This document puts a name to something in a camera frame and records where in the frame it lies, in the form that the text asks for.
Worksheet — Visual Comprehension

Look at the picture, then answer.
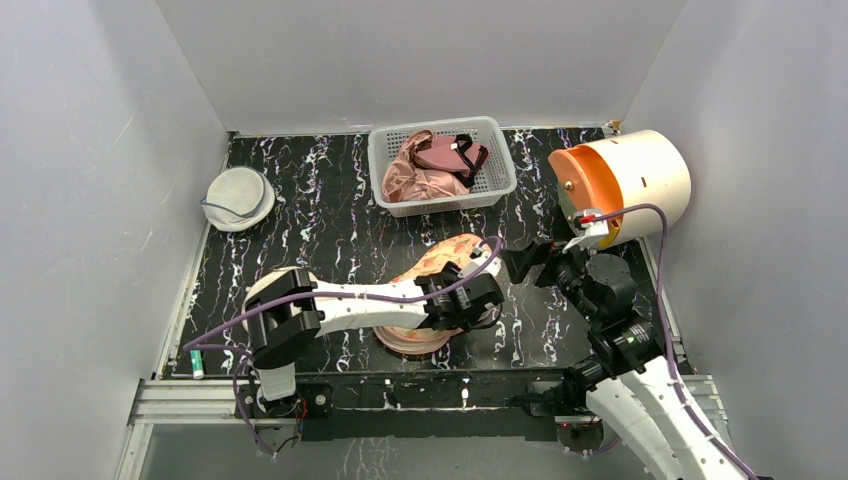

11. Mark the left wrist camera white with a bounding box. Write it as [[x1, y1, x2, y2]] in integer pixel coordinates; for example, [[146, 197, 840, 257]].
[[459, 245, 502, 278]]

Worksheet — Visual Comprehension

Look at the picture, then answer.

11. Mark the peach patterned mesh laundry bag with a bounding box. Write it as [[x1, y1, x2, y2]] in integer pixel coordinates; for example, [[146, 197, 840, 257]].
[[373, 233, 492, 356]]

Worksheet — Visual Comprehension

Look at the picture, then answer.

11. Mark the aluminium frame rail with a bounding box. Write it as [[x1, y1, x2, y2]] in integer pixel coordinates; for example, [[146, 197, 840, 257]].
[[113, 218, 730, 480]]

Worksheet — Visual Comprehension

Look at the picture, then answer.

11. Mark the small white green tube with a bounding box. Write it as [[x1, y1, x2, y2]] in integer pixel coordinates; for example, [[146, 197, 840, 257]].
[[190, 350, 205, 380]]

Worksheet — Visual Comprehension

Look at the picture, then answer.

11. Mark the round white mesh laundry bag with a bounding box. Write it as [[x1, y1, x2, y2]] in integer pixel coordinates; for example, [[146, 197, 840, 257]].
[[200, 166, 276, 233]]

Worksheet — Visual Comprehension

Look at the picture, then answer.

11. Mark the white orange toy washing drum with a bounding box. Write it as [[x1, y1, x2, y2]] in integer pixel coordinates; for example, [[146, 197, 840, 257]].
[[548, 130, 692, 224]]

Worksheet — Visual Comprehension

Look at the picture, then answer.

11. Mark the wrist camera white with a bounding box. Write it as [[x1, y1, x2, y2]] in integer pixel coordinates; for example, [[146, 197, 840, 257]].
[[459, 245, 502, 278], [563, 208, 610, 252]]

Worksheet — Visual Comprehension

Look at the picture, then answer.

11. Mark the white plastic basket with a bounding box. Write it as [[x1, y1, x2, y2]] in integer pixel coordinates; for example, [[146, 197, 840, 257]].
[[368, 116, 517, 217]]

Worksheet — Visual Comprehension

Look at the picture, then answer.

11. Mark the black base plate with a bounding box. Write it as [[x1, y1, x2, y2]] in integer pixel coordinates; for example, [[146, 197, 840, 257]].
[[298, 369, 598, 442]]

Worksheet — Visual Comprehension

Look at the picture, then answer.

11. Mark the pink satin garment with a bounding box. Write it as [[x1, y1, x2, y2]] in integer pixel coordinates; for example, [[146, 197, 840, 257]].
[[381, 130, 471, 203]]

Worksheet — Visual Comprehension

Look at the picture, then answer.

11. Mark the pink bra black trim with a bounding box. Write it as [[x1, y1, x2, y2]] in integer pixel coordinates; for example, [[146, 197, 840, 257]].
[[413, 134, 489, 189]]

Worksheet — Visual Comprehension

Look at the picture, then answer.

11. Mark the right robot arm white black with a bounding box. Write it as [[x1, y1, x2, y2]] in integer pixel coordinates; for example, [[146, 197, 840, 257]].
[[501, 239, 755, 479]]

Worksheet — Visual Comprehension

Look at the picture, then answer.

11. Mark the purple cable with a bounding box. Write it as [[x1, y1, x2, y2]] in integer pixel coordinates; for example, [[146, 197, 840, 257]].
[[579, 202, 763, 480], [182, 235, 506, 458]]

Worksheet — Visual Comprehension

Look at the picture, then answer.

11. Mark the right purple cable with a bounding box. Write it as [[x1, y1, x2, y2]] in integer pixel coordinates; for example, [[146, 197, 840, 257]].
[[579, 202, 763, 480]]

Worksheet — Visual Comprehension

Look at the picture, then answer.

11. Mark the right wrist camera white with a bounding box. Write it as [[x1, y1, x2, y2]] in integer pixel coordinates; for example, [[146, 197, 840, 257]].
[[563, 208, 610, 252]]

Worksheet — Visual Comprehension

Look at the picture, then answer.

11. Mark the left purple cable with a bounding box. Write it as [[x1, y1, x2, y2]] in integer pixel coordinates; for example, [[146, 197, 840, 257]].
[[182, 235, 506, 458]]

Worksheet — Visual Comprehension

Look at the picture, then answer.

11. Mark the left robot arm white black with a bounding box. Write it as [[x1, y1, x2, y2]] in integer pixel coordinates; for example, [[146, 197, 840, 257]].
[[242, 255, 504, 416]]

